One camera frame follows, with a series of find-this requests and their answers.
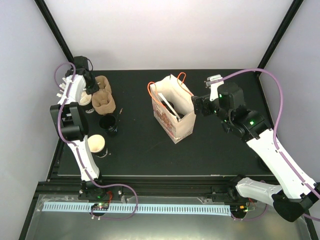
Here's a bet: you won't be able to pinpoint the cream bear-print paper bag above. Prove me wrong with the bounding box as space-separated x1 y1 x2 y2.
147 72 196 144

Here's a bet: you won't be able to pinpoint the black paper coffee cup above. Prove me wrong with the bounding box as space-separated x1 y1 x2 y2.
87 134 108 158
99 114 118 137

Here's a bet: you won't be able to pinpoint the white stirrer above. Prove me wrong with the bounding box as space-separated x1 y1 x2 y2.
158 93 181 120

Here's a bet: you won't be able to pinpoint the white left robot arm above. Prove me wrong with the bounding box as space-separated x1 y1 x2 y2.
49 56 100 183

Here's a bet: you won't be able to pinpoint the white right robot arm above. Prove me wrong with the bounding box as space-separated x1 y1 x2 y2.
191 82 320 222

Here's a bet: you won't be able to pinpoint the stacked brown pulp cup carriers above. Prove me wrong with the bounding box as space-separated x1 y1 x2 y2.
91 75 116 115

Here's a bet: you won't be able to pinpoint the white plastic stirrers bundle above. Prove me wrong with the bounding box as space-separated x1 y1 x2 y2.
56 77 67 98

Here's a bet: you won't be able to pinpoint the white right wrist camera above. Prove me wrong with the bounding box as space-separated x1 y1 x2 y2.
205 74 224 102

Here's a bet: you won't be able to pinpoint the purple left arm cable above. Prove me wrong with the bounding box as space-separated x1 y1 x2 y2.
54 61 139 221

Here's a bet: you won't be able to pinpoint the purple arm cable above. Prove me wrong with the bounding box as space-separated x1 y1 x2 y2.
209 67 320 222
54 61 139 221

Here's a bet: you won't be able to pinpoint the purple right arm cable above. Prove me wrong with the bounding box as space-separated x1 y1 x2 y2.
209 67 320 222

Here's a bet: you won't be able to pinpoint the left black frame post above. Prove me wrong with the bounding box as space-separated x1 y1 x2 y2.
34 0 74 63

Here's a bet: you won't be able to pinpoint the black frame post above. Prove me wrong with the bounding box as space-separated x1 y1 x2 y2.
257 0 304 69
34 0 74 63

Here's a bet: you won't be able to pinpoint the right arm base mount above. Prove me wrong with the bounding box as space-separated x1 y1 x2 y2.
211 174 249 203

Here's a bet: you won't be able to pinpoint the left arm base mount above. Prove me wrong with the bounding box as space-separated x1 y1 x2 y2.
78 181 123 202

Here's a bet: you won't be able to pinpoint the black aluminium front rail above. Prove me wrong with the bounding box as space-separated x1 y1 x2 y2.
35 176 234 203

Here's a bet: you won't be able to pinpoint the light blue slotted cable duct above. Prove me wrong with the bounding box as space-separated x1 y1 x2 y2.
42 202 231 217

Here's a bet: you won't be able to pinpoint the right black frame post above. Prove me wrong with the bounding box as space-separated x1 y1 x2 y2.
257 0 304 69

